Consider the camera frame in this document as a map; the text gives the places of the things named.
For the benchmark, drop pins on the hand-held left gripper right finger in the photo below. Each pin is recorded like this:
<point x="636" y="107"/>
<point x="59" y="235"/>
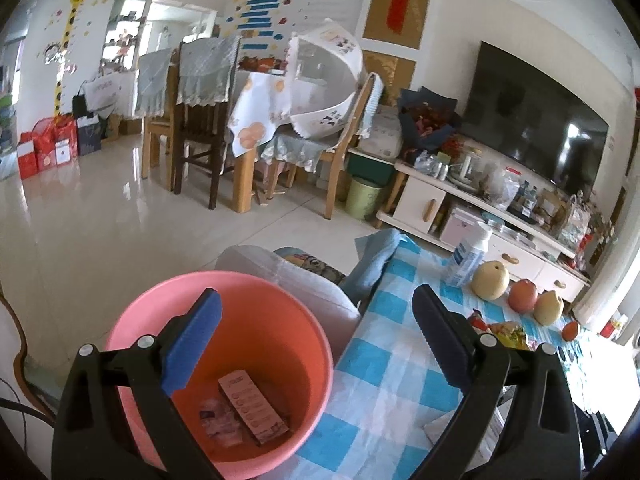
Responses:
<point x="445" y="345"/>

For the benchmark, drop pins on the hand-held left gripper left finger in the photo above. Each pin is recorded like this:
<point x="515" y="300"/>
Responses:
<point x="192" y="345"/>

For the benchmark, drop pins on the pink plastic bucket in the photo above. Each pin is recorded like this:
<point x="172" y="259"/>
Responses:
<point x="280" y="320"/>

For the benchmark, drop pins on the red snack wrapper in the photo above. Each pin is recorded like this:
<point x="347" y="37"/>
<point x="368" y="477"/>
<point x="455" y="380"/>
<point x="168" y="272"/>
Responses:
<point x="477" y="321"/>

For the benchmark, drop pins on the blue white checkered tablecloth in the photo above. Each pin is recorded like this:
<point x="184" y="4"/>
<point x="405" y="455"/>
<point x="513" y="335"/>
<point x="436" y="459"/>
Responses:
<point x="390" y="360"/>

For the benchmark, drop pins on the yellow snack wrapper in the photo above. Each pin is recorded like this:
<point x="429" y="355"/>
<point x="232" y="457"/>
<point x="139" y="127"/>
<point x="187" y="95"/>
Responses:
<point x="510" y="334"/>

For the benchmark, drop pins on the large round yellow pear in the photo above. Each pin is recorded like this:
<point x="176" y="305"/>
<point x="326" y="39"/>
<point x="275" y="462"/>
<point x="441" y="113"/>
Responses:
<point x="490" y="282"/>

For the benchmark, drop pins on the crumpled pink wrapper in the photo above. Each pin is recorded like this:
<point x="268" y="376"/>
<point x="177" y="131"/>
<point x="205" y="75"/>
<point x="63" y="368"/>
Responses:
<point x="220" y="422"/>

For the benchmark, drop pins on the white paper sheet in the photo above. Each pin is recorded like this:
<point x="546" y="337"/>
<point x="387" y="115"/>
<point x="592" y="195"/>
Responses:
<point x="442" y="427"/>

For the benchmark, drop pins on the flat brown cardboard box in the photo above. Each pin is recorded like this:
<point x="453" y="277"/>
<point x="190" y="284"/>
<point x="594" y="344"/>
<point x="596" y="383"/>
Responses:
<point x="252" y="407"/>

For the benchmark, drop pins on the white plastic bottle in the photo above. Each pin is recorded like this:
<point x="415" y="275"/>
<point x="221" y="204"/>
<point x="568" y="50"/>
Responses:
<point x="465" y="260"/>

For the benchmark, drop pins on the red apple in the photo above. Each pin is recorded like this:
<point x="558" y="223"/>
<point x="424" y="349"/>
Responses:
<point x="522" y="297"/>

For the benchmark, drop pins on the blue cloth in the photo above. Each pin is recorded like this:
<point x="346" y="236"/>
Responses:
<point x="372" y="265"/>

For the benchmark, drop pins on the small yellow pear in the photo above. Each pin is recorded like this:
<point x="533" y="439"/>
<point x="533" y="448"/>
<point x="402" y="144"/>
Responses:
<point x="549" y="307"/>

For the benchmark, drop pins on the grey cushion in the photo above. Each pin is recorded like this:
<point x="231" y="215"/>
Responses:
<point x="300" y="285"/>

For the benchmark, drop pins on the orange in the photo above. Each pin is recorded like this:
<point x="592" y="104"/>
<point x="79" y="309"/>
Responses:
<point x="570" y="331"/>

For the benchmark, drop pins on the cartoon printed cushion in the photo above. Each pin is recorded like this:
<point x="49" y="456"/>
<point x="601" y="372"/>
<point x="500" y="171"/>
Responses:
<point x="307" y="262"/>

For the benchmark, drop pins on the white television cabinet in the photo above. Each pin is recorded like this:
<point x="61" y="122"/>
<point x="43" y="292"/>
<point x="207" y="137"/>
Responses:
<point x="415" y="200"/>

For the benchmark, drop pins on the green waste bin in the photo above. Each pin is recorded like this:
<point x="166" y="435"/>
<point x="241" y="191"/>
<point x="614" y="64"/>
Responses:
<point x="362" y="200"/>

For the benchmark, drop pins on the wooden dining table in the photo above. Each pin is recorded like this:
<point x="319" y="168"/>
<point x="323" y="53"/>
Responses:
<point x="247" y="175"/>

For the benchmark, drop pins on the green box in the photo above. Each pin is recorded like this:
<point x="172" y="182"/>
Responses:
<point x="370" y="167"/>

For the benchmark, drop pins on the dark wooden chair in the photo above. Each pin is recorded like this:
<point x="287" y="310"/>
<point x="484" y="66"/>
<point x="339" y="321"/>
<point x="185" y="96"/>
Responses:
<point x="200" y="130"/>

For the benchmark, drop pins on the light wooden chair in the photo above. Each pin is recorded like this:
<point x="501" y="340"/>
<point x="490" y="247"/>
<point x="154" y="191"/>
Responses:
<point x="155" y="130"/>
<point x="345" y="145"/>

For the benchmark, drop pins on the white plastic pack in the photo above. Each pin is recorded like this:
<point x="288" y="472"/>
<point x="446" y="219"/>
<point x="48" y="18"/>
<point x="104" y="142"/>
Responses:
<point x="382" y="132"/>

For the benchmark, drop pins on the dark blue flower bouquet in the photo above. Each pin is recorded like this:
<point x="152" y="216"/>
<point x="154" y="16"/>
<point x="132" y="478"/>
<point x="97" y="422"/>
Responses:
<point x="425" y="120"/>

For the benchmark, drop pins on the black shopping bag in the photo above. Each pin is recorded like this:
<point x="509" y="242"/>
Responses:
<point x="89" y="135"/>

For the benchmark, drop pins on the red gift bag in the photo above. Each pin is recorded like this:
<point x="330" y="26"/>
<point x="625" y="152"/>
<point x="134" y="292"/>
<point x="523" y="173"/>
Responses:
<point x="55" y="145"/>

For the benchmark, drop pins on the orange printed white tablecloth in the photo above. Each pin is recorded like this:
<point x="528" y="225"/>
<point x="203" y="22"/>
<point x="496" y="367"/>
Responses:
<point x="255" y="110"/>

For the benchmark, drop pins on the black television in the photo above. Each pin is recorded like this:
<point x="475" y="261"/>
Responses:
<point x="525" y="110"/>

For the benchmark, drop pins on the red gift box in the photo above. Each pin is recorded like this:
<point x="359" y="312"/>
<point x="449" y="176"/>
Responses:
<point x="27" y="157"/>

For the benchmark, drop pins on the blue lace chair cover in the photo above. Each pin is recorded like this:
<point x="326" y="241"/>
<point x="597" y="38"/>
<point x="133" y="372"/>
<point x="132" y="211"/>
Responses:
<point x="207" y="70"/>
<point x="152" y="82"/>

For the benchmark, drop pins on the white shopping bag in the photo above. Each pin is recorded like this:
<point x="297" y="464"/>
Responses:
<point x="102" y="92"/>

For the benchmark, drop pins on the curled white poster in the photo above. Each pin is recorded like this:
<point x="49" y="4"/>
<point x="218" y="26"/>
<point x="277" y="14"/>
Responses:
<point x="325" y="85"/>

